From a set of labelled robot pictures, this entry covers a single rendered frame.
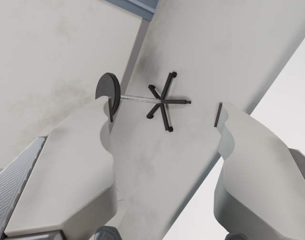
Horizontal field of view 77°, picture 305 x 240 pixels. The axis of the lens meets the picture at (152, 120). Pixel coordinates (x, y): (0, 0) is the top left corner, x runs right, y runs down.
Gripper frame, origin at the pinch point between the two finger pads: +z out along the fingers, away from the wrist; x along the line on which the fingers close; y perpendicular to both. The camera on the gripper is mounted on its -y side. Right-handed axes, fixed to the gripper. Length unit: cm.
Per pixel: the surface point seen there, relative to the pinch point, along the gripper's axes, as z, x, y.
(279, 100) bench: 22.6, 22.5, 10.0
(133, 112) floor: 157, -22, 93
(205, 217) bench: 17.4, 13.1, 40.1
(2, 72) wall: 123, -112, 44
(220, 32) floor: 124, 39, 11
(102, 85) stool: 104, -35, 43
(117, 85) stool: 93, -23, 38
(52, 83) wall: 141, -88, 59
